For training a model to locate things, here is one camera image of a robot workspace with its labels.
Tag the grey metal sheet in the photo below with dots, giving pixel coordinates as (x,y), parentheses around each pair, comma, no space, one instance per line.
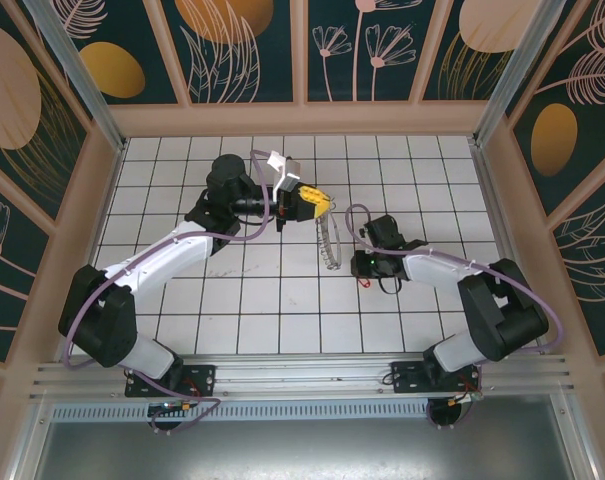
(302,450)

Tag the aluminium frame post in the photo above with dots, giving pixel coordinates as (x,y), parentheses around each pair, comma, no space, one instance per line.
(29,450)
(579,450)
(79,75)
(514,75)

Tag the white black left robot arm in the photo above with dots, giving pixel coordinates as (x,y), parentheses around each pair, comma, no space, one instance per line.
(172,250)

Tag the aluminium side rail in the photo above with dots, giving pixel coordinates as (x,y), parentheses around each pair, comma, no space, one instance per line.
(486,165)
(114,175)

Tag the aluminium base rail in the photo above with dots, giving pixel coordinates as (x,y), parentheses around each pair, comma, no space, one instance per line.
(302,375)

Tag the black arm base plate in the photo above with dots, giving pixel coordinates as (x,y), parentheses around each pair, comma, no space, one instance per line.
(407,375)
(202,380)

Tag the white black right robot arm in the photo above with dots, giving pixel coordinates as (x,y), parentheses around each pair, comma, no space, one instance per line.
(432,267)

